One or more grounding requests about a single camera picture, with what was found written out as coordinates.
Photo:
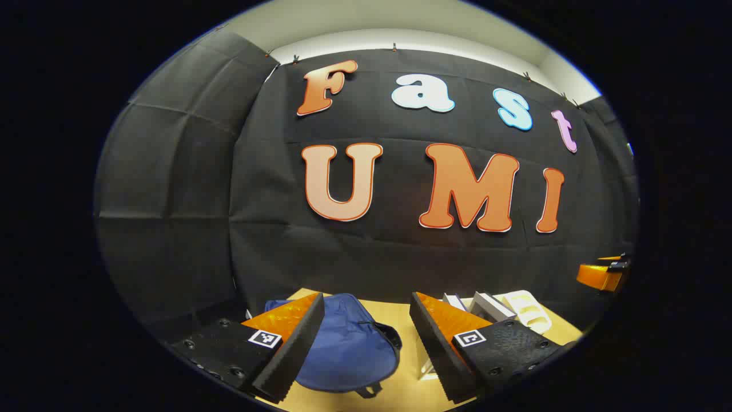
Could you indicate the black backdrop cloth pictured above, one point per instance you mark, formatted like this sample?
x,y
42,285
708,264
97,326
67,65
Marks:
x,y
400,257

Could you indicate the blue schoolbag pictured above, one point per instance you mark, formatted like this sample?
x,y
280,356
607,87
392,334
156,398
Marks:
x,y
343,343

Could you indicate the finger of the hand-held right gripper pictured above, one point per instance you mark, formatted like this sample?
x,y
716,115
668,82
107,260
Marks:
x,y
597,276

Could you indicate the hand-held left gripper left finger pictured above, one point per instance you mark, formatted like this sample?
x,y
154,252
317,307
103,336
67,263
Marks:
x,y
294,349

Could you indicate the cream bookshelf rack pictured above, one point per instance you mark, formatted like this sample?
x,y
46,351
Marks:
x,y
529,312

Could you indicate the grey portrait cover book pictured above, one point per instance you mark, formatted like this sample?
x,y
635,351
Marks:
x,y
492,306

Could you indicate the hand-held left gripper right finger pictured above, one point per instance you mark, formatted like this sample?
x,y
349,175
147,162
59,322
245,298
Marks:
x,y
437,355

